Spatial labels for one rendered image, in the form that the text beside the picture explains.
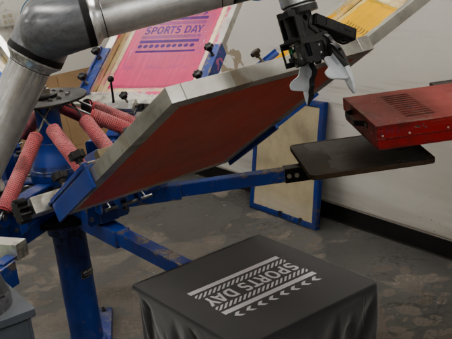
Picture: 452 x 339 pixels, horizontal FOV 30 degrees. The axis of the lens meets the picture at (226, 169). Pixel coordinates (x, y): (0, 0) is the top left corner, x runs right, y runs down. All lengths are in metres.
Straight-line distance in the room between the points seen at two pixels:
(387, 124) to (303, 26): 1.26
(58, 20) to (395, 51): 3.03
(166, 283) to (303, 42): 0.86
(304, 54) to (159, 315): 0.85
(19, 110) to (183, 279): 0.79
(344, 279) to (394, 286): 2.08
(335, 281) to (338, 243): 2.58
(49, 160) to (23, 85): 1.34
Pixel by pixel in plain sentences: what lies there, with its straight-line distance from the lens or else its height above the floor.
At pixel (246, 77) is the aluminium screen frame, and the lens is 1.83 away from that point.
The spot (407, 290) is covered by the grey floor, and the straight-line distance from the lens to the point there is 4.22.
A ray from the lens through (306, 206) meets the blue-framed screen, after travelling 4.99.
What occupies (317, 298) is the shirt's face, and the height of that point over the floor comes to 0.95.
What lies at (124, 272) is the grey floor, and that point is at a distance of 4.72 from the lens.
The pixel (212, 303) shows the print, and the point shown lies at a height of 0.95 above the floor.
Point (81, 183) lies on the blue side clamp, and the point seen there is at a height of 1.26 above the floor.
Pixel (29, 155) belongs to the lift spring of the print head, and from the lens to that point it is 2.83.
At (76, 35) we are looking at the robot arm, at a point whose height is 1.71.
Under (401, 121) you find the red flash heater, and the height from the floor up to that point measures 1.10.
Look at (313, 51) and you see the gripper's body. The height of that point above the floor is 1.60.
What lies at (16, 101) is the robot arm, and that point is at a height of 1.58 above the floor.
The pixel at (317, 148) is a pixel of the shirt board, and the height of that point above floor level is 0.95.
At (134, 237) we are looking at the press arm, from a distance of 2.70.
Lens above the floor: 1.92
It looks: 18 degrees down
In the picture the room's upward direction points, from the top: 7 degrees counter-clockwise
